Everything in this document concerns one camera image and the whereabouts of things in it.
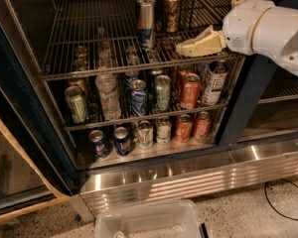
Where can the silver green can bottom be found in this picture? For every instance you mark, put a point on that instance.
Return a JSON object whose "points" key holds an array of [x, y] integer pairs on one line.
{"points": [[145, 135]]}

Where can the steel fridge base grille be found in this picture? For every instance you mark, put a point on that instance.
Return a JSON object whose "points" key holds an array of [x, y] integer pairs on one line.
{"points": [[191, 177]]}

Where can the blue pepsi can left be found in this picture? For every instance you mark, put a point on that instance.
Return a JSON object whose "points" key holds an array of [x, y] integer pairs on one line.
{"points": [[98, 143]]}

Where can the clear water bottle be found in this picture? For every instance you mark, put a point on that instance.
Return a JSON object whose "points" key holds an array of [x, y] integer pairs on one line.
{"points": [[109, 96]]}

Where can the white can bottom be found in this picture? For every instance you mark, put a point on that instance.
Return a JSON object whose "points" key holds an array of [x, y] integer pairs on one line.
{"points": [[163, 134]]}

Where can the orange can bottom left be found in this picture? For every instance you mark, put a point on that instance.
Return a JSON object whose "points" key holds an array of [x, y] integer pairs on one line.
{"points": [[183, 128]]}

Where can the clear plastic bin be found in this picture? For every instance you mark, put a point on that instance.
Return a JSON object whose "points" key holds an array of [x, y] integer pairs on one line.
{"points": [[172, 219]]}

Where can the green can left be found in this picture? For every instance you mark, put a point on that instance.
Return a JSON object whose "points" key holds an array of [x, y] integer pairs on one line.
{"points": [[76, 101]]}

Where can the blue pepsi can right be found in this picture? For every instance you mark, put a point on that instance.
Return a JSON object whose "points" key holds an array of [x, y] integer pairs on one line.
{"points": [[122, 141]]}

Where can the blue pepsi can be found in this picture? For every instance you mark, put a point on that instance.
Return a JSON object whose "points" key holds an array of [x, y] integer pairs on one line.
{"points": [[122, 141], [98, 143]]}

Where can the gold can back left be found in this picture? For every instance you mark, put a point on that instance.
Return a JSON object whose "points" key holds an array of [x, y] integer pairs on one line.
{"points": [[78, 85]]}

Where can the orange can bottom right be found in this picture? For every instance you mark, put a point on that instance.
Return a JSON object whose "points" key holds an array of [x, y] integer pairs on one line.
{"points": [[202, 125]]}

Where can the silver blue energy drink can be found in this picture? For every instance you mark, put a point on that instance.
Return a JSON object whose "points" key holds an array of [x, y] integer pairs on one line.
{"points": [[145, 15]]}

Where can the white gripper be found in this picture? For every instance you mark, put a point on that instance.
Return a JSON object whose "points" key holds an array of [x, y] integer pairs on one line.
{"points": [[240, 26]]}

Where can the blue white striped can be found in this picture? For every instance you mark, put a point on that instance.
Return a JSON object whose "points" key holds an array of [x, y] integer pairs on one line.
{"points": [[138, 97]]}

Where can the green patterned can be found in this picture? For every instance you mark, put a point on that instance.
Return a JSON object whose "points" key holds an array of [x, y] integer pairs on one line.
{"points": [[162, 92]]}

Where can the orange brown tall can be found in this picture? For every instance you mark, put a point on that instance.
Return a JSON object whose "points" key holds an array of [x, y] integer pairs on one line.
{"points": [[171, 15]]}

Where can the top wire shelf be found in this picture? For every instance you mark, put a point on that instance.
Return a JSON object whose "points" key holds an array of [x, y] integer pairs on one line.
{"points": [[90, 37]]}

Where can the white label bottle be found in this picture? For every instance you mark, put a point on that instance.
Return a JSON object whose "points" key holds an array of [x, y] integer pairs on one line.
{"points": [[214, 82]]}

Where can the orange soda can middle shelf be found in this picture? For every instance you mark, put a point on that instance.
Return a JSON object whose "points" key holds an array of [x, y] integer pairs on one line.
{"points": [[190, 91]]}

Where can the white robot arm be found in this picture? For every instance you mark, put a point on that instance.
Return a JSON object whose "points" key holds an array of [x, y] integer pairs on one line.
{"points": [[276, 37]]}

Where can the glass fridge door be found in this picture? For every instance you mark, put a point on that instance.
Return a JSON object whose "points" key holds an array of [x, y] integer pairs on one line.
{"points": [[27, 182]]}

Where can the right compartment wire shelf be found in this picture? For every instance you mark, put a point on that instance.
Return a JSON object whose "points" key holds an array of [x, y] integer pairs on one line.
{"points": [[282, 86]]}

